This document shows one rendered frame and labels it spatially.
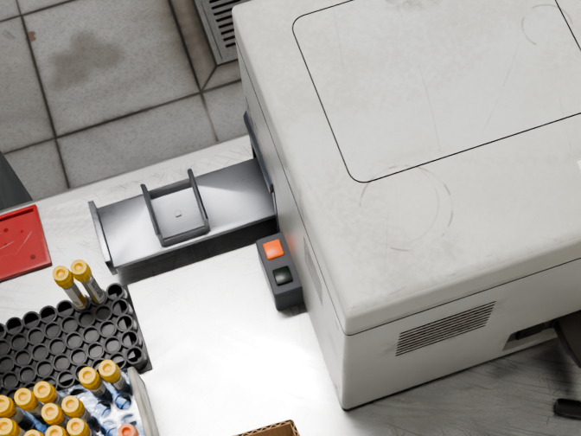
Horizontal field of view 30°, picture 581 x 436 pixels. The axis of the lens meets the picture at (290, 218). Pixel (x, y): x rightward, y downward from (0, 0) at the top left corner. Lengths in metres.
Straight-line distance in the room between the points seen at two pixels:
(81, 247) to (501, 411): 0.44
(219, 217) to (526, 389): 0.34
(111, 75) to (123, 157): 0.18
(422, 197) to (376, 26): 0.15
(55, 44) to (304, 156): 1.53
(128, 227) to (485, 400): 0.38
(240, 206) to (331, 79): 0.28
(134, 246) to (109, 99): 1.16
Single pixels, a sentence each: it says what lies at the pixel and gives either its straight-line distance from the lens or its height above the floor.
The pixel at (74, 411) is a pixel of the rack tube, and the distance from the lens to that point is 0.95.
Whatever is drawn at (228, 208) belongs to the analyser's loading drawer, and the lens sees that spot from 1.07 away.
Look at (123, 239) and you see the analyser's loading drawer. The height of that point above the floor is 0.92.
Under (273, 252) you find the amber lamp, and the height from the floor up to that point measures 0.93.
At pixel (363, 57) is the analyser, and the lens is 0.84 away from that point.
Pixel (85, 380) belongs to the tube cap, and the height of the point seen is 0.99.
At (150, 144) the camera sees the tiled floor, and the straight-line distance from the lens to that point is 2.14.
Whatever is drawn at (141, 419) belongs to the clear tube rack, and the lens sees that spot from 0.98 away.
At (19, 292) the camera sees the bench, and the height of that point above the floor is 0.87.
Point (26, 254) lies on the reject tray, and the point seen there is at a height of 0.88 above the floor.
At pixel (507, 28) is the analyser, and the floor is 1.18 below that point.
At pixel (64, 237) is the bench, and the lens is 1.13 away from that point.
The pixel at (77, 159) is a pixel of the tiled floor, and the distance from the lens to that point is 2.16.
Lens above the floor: 1.90
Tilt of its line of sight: 68 degrees down
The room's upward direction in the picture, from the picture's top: 6 degrees counter-clockwise
